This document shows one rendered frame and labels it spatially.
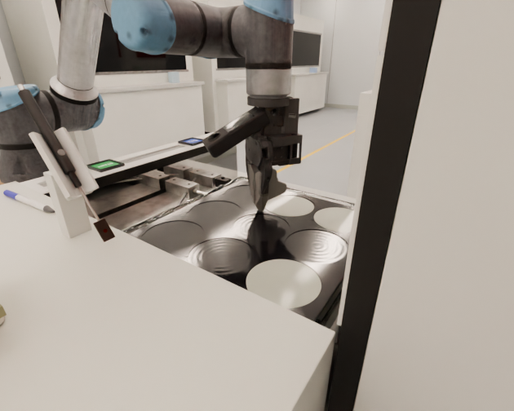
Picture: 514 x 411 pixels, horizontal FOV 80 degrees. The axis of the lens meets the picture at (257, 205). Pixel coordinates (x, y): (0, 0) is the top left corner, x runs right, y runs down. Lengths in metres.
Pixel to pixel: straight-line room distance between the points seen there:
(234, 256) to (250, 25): 0.34
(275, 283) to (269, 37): 0.35
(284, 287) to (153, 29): 0.37
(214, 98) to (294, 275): 4.81
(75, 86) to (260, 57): 0.60
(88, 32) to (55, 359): 0.76
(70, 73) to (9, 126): 0.19
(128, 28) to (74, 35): 0.45
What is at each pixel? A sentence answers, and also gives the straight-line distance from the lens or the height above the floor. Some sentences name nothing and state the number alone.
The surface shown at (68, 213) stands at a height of 1.00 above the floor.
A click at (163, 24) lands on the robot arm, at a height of 1.21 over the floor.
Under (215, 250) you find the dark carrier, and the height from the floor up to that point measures 0.90.
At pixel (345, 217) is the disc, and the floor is 0.90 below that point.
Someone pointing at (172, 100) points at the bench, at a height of 0.70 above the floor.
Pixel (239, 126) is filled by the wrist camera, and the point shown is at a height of 1.07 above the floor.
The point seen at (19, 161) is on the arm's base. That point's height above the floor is 0.94.
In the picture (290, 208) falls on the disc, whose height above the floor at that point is 0.90.
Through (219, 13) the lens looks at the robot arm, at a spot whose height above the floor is 1.23.
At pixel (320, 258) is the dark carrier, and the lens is 0.48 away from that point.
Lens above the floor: 1.17
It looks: 25 degrees down
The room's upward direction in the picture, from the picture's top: straight up
